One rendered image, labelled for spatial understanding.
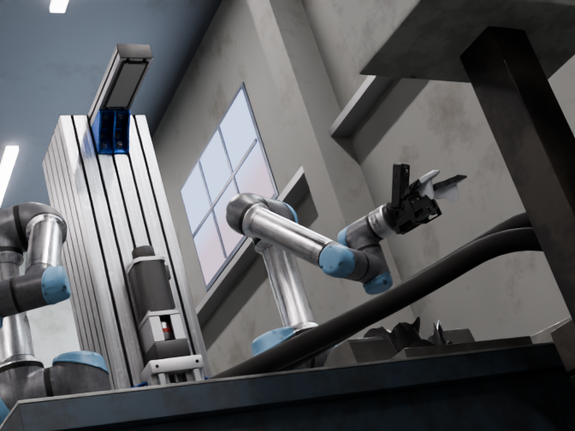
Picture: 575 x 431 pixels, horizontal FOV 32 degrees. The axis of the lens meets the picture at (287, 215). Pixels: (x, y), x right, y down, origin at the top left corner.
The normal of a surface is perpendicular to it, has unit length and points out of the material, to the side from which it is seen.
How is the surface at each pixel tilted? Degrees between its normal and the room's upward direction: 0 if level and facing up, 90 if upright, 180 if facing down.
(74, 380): 90
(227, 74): 90
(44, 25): 180
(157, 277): 90
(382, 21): 90
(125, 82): 180
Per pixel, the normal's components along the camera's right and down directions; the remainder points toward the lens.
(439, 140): -0.88, 0.05
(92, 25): 0.27, 0.87
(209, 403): 0.45, -0.50
